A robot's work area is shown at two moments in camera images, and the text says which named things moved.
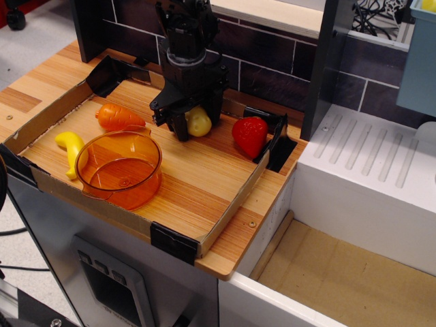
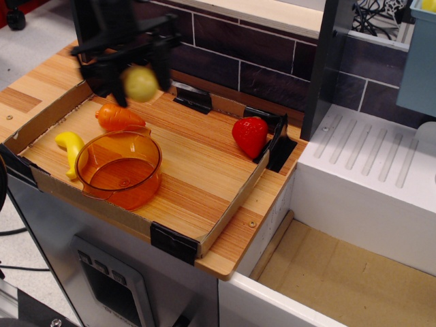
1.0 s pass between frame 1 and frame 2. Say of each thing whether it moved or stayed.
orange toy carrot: stayed
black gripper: moved
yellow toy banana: stayed
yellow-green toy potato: moved
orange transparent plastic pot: stayed
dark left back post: stayed
